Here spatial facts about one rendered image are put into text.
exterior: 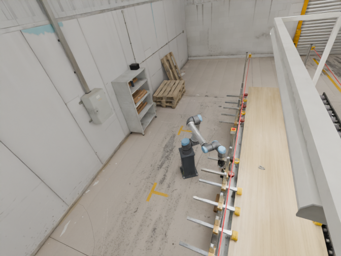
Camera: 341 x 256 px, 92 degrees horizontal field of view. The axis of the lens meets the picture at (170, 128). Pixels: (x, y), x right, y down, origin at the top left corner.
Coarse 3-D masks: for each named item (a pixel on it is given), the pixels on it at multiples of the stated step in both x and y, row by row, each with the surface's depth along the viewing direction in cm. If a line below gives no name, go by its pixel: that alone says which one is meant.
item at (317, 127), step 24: (336, 24) 194; (288, 48) 118; (288, 72) 96; (312, 96) 69; (312, 120) 58; (312, 144) 51; (336, 144) 48; (336, 168) 43; (336, 192) 38; (336, 216) 35; (336, 240) 34
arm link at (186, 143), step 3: (186, 138) 294; (183, 141) 290; (186, 141) 289; (189, 141) 289; (183, 144) 288; (186, 144) 286; (189, 144) 290; (183, 147) 293; (186, 147) 291; (189, 147) 295
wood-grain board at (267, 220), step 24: (264, 96) 359; (264, 120) 297; (264, 144) 254; (240, 168) 228; (288, 168) 217; (264, 192) 197; (288, 192) 193; (240, 216) 180; (264, 216) 177; (288, 216) 174; (240, 240) 164; (264, 240) 161; (288, 240) 158; (312, 240) 156
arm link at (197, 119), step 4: (192, 116) 247; (196, 116) 246; (200, 116) 246; (196, 120) 245; (200, 120) 247; (196, 124) 253; (192, 136) 283; (192, 140) 288; (196, 140) 287; (192, 144) 291; (196, 144) 295
